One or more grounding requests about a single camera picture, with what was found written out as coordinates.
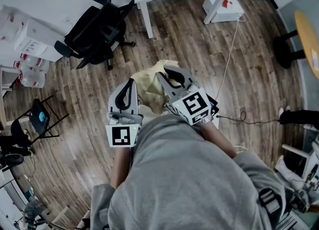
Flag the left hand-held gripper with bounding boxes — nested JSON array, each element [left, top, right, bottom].
[[105, 78, 145, 148]]

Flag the person's right forearm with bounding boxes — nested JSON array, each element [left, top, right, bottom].
[[199, 120, 237, 160]]

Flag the white shelf unit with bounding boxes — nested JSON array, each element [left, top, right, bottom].
[[281, 144, 315, 182]]

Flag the yellow clothes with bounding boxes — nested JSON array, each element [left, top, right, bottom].
[[131, 59, 179, 115]]

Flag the black floor cable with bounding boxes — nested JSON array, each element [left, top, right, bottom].
[[216, 110, 281, 125]]

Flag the person's grey shirt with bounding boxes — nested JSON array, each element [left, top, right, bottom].
[[90, 114, 286, 230]]

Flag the black folding chair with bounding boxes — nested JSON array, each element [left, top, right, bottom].
[[10, 95, 70, 149]]

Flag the white box with red mark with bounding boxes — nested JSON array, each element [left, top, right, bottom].
[[202, 0, 245, 24]]

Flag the black office chair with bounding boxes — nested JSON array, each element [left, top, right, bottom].
[[54, 0, 137, 71]]

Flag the white cable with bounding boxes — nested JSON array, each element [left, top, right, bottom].
[[214, 14, 246, 102]]

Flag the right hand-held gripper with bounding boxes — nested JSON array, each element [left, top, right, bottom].
[[156, 65, 213, 126]]

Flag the black strap buckle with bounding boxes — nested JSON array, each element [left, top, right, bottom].
[[258, 188, 284, 225]]

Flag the silver wristwatch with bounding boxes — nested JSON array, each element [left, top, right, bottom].
[[198, 114, 214, 126]]

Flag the light wooden desk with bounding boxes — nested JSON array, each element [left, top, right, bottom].
[[0, 64, 20, 125]]

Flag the round wooden table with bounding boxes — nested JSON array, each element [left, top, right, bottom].
[[272, 10, 319, 79]]

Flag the person's left forearm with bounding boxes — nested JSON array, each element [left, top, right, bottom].
[[109, 146, 133, 190]]

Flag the white water dispenser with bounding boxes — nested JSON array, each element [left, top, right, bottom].
[[13, 16, 65, 62]]

